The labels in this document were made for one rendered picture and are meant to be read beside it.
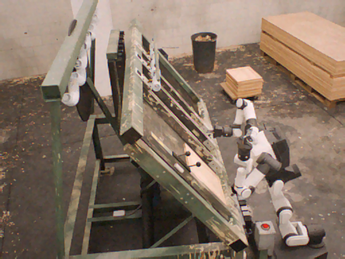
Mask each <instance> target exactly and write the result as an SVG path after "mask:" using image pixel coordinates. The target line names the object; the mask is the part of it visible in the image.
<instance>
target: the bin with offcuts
mask: <svg viewBox="0 0 345 259"><path fill-rule="evenodd" d="M217 37H218V36H217V35H216V34H215V33H211V32H200V33H195V34H193V35H192V36H191V41H192V51H193V60H194V66H195V70H196V71H200V72H208V71H212V70H213V69H214V63H215V55H216V39H217Z"/></svg>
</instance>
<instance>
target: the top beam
mask: <svg viewBox="0 0 345 259"><path fill-rule="evenodd" d="M136 41H137V42H138V43H139V45H140V46H141V47H142V25H141V23H140V22H139V21H138V20H137V18H134V20H132V21H131V22H130V23H129V31H128V39H127V52H126V66H125V79H124V86H123V106H122V113H121V126H120V136H121V137H122V138H123V139H124V140H126V141H127V142H128V143H129V144H130V145H132V144H134V143H135V142H137V140H139V139H140V138H142V137H143V100H142V79H141V78H140V77H139V76H138V75H137V74H136V73H135V67H136V68H137V69H138V70H139V71H140V72H141V73H142V63H141V61H140V60H139V59H138V58H137V57H136V56H135V52H136V51H137V53H138V54H139V55H140V56H141V57H142V52H141V51H140V50H139V49H138V47H137V46H136V45H135V44H136Z"/></svg>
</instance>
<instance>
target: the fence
mask: <svg viewBox="0 0 345 259"><path fill-rule="evenodd" d="M152 134H153V132H150V133H149V134H148V135H147V139H148V140H149V141H150V143H152V144H153V145H154V146H155V147H156V148H157V149H159V151H160V152H161V153H162V154H163V155H164V156H165V157H167V159H168V160H170V162H172V163H173V165H175V163H177V164H178V165H179V166H180V167H181V168H182V169H183V174H184V175H185V176H186V177H187V178H188V179H189V180H190V181H192V180H193V179H195V180H196V181H197V182H198V184H200V190H201V191H202V192H203V193H204V194H205V195H206V196H207V197H208V198H209V199H210V200H211V201H212V202H213V203H214V204H215V205H216V206H217V207H218V208H219V209H221V210H222V212H224V213H225V214H226V215H227V216H228V215H230V214H232V213H231V211H230V209H229V207H227V205H225V203H223V201H221V199H219V197H217V195H215V193H214V192H213V191H212V190H211V189H210V188H209V187H208V186H207V185H206V184H204V183H203V182H202V181H201V180H200V179H199V178H198V177H197V176H196V175H195V174H194V173H193V172H192V171H191V172H189V171H188V170H186V168H184V167H183V166H182V165H181V164H180V163H179V162H178V160H176V159H175V157H173V152H172V151H170V149H169V148H167V146H165V145H164V146H162V145H161V143H159V138H157V137H156V138H157V140H156V139H155V138H154V137H153V135H154V134H153V135H152ZM155 136H156V135H155ZM160 141H161V140H160ZM161 142H162V141H161ZM163 144H164V143H163Z"/></svg>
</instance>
